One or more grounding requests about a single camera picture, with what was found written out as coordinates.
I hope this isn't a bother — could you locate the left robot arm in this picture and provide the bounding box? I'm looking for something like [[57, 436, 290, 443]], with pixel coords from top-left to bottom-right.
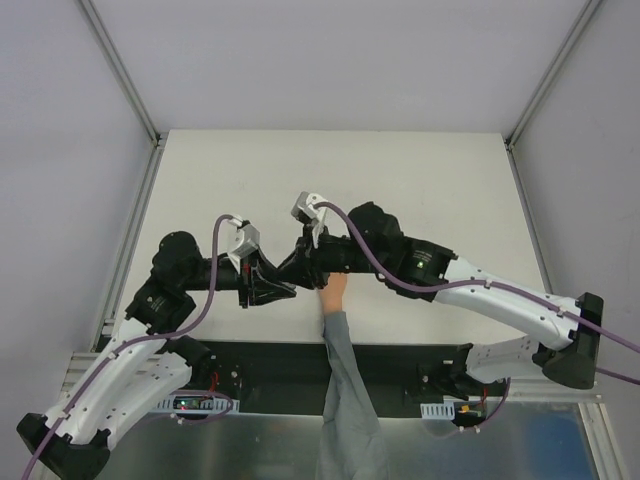
[[17, 223, 296, 479]]

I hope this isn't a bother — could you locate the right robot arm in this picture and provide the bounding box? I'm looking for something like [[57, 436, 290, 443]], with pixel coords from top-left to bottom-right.
[[278, 192, 603, 395]]

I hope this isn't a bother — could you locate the grey sleeve forearm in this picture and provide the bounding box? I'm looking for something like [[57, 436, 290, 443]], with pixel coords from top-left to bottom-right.
[[315, 311, 390, 479]]

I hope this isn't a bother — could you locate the mannequin hand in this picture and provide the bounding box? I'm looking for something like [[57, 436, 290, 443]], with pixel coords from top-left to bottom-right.
[[318, 273, 348, 315]]

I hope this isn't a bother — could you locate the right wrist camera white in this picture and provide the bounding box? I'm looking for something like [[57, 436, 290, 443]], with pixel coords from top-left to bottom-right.
[[291, 191, 327, 249]]

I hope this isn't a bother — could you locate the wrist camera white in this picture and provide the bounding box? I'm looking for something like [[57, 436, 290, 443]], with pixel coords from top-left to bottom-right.
[[291, 191, 327, 249], [226, 216, 260, 272]]

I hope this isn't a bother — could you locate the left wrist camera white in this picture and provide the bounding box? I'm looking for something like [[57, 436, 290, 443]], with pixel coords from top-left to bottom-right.
[[226, 216, 260, 272]]

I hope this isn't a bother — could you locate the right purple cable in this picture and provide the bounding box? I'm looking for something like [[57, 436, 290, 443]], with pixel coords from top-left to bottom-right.
[[312, 199, 640, 386]]

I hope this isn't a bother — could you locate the purple cable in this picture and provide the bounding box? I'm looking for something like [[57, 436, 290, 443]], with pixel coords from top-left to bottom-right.
[[24, 213, 241, 480], [312, 199, 640, 386]]

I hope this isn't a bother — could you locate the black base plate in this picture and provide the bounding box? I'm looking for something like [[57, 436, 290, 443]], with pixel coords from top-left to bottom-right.
[[187, 340, 516, 419]]

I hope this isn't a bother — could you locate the left white cable duct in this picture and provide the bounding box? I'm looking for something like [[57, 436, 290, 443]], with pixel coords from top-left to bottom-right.
[[150, 395, 239, 416]]

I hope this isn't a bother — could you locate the white cable duct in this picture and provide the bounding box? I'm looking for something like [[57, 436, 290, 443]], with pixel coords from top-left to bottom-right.
[[150, 395, 239, 416], [420, 401, 456, 421]]

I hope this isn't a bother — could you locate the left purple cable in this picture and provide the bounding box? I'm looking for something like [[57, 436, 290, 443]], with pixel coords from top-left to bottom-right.
[[24, 213, 241, 480]]

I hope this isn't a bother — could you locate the aluminium rail bar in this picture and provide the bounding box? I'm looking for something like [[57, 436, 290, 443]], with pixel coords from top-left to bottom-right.
[[60, 352, 604, 403]]

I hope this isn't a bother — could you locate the left aluminium frame post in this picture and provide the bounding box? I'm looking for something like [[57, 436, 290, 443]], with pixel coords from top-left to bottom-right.
[[75, 0, 162, 147]]

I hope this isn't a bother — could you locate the aluminium frame post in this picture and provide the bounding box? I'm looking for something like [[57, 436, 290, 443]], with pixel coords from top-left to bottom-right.
[[504, 0, 605, 151], [75, 0, 162, 147]]

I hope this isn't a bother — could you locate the right white cable duct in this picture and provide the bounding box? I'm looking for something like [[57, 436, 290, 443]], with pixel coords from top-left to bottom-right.
[[420, 401, 456, 421]]

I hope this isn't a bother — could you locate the right aluminium frame post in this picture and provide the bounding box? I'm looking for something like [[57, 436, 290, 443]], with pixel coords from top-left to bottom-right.
[[504, 0, 605, 151]]

